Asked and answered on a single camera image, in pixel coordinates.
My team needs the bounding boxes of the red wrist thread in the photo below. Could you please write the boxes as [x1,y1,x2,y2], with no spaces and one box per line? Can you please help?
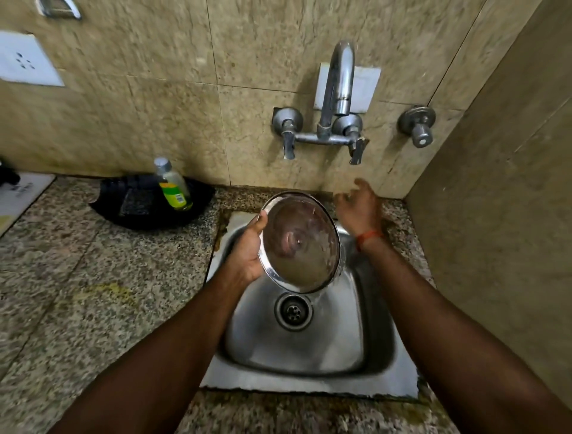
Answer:
[355,229,386,252]

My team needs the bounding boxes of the chrome wall mixer tap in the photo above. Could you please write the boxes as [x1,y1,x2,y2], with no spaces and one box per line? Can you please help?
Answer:
[271,40,370,166]

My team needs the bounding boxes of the stainless steel sink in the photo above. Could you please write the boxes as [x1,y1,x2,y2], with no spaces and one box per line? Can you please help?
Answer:
[200,210,420,399]

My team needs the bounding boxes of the white wall plate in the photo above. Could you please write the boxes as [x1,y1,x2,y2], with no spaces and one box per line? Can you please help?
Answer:
[313,63,382,114]

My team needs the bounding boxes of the sink drain strainer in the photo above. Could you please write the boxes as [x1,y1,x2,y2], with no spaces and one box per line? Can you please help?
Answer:
[274,293,314,332]

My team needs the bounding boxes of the person's left forearm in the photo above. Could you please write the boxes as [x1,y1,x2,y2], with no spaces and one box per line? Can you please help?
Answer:
[47,264,251,434]

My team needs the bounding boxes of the round steel plate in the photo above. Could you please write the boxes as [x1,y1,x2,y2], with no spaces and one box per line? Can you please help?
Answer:
[258,190,344,295]

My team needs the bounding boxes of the person's right hand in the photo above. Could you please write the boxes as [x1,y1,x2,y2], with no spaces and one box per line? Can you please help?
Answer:
[334,178,384,238]

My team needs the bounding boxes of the clear dish soap bottle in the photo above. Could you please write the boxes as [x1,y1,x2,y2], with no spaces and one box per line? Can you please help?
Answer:
[153,157,194,212]

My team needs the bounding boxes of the black plastic tray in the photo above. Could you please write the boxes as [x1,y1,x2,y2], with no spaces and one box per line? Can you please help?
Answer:
[89,173,216,231]

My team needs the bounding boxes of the person's right forearm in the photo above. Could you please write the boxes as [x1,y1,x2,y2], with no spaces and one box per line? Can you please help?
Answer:
[360,235,572,434]

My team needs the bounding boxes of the white induction cooktop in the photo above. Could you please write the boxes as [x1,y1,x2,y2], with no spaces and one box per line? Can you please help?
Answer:
[0,172,56,238]

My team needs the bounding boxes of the person's left hand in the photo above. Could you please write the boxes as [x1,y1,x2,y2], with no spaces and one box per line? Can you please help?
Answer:
[226,209,269,284]

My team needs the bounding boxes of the white wall power socket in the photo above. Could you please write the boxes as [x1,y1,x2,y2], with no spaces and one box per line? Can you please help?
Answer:
[0,30,66,88]

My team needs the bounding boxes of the chrome wall valve knob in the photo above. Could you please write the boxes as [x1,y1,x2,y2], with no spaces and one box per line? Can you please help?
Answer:
[397,105,437,149]

